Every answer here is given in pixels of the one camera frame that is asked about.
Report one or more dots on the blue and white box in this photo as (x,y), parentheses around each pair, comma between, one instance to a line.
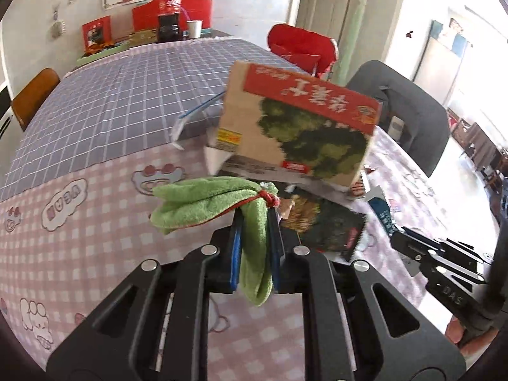
(196,111)

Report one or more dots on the green flat box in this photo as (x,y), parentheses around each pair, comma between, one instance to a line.
(99,53)

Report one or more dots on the white paper scrap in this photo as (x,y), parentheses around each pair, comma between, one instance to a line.
(216,158)

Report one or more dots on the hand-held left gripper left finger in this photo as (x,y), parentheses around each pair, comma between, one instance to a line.
(237,248)

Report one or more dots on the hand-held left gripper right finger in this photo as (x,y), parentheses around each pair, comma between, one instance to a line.
(274,248)

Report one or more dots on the grey checked tablecloth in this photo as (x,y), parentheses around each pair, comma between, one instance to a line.
(119,99)

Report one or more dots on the cola bottle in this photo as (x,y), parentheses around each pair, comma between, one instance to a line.
(170,12)

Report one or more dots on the dark wooden furniture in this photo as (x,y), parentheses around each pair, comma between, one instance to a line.
(482,147)

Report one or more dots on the red photo frame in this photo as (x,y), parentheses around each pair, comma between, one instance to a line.
(96,33)

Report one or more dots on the dark snack packet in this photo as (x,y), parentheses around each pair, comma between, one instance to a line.
(329,222)

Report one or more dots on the red chair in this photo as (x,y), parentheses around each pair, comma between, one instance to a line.
(297,45)

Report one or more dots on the green cloth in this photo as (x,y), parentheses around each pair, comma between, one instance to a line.
(198,202)

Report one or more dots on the brown chair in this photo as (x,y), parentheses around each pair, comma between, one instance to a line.
(33,95)

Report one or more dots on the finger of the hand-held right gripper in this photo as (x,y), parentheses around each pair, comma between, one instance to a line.
(456,248)
(420,254)

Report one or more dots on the paper cup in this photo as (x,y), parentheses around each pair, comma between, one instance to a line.
(194,29)

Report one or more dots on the cardboard box with red label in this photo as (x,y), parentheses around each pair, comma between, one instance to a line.
(297,127)

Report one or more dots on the red tent-shaped box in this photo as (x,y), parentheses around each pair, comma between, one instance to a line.
(196,6)

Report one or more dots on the person's right hand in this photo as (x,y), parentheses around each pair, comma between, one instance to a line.
(456,331)

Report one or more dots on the blue and white packet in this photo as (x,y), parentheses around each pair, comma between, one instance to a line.
(383,214)

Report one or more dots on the wall picture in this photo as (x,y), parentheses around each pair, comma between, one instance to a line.
(450,31)

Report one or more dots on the dark grey chair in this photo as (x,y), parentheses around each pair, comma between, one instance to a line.
(416,107)

